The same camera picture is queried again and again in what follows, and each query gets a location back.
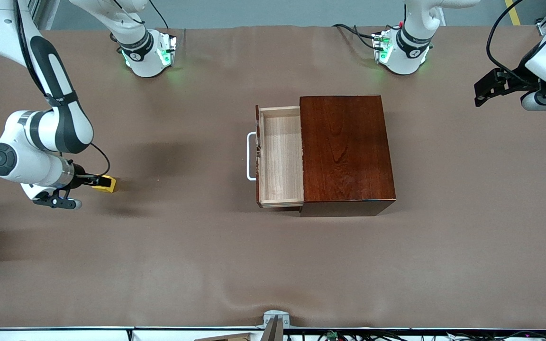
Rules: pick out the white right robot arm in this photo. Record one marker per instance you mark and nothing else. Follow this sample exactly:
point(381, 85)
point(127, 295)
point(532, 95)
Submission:
point(59, 118)

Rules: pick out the yellow floor tape strip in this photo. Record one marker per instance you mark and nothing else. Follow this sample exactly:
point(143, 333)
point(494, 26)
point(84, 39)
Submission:
point(513, 13)

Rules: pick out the dark wooden cabinet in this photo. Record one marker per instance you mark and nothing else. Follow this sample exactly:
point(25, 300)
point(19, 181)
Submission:
point(349, 156)

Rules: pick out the white table edge rail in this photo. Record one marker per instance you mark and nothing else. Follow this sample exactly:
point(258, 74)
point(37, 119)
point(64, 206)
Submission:
point(40, 336)

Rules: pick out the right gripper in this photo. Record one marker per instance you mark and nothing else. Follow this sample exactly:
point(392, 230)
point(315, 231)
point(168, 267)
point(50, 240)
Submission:
point(79, 179)

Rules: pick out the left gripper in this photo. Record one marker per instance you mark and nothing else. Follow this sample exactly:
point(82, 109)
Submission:
point(519, 85)

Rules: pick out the yellow block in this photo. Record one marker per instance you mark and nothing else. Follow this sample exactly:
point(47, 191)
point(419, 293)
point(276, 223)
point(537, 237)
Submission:
point(108, 187)

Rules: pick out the light wooden board piece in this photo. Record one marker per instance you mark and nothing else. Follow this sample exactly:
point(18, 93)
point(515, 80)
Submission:
point(230, 338)

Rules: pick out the brown table cloth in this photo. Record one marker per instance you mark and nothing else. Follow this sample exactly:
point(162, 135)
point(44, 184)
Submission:
point(206, 260)

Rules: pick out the grey metal clamp bracket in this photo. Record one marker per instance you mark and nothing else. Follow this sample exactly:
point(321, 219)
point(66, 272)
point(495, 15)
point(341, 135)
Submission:
point(273, 327)

